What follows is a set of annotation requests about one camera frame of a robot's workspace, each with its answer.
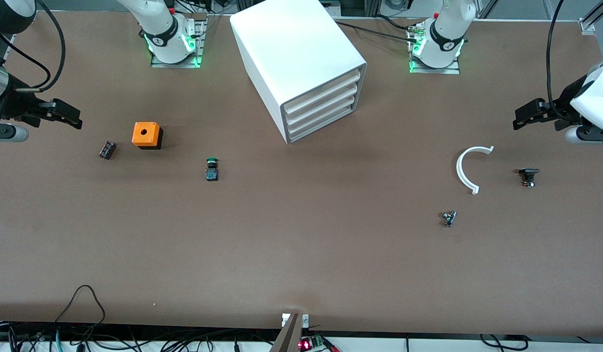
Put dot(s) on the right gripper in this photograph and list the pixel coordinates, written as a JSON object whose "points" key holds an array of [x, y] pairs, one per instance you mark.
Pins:
{"points": [[17, 104]]}

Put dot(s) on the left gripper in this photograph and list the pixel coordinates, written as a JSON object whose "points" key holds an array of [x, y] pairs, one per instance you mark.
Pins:
{"points": [[567, 104]]}

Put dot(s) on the green push button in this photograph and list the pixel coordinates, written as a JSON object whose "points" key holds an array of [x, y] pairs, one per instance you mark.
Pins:
{"points": [[212, 171]]}

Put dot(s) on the white plastic drawer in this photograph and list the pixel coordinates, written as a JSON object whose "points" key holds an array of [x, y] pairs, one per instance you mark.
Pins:
{"points": [[321, 104], [321, 94], [321, 114], [321, 124]]}

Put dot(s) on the black push button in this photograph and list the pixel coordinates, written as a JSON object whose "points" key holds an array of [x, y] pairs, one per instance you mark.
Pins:
{"points": [[528, 173]]}

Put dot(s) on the white drawer cabinet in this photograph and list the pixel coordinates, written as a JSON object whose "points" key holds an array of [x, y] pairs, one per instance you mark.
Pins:
{"points": [[291, 49]]}

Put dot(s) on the black cylindrical capacitor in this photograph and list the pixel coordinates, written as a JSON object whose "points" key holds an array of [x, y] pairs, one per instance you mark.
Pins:
{"points": [[107, 150]]}

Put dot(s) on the white curved plastic piece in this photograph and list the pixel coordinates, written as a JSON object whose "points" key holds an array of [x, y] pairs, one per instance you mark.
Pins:
{"points": [[461, 173]]}

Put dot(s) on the circuit board with red light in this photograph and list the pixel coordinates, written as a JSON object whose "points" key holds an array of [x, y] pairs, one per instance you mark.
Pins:
{"points": [[311, 343]]}

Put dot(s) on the orange button enclosure box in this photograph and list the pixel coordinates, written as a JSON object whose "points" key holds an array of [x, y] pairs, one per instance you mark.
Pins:
{"points": [[145, 133]]}

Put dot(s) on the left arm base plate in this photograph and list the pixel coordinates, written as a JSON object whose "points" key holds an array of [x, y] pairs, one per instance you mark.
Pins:
{"points": [[435, 70]]}

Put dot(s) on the aluminium frame profile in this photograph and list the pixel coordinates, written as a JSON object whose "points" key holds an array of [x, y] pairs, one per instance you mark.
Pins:
{"points": [[594, 17]]}

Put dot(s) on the small metal switch part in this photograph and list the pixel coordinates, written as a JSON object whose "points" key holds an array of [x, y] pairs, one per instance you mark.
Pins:
{"points": [[449, 217]]}

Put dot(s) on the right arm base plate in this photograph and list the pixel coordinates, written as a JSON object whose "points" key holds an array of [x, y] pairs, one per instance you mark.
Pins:
{"points": [[199, 46]]}

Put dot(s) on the small white bracket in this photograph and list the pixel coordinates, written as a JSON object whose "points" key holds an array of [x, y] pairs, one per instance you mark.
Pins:
{"points": [[285, 320]]}

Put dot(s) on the grey metal post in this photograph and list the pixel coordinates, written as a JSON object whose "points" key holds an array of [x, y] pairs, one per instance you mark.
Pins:
{"points": [[289, 337]]}

